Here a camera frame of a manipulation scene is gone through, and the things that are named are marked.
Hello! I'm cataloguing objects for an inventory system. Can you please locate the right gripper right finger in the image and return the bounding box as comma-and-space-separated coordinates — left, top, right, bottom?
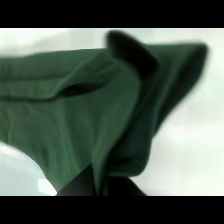
102, 175, 148, 197

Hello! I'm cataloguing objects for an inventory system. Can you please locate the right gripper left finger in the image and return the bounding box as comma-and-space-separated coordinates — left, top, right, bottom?
56, 165, 98, 197

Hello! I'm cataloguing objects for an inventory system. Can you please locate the dark green shirt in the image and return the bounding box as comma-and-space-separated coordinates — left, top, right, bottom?
0, 29, 210, 197

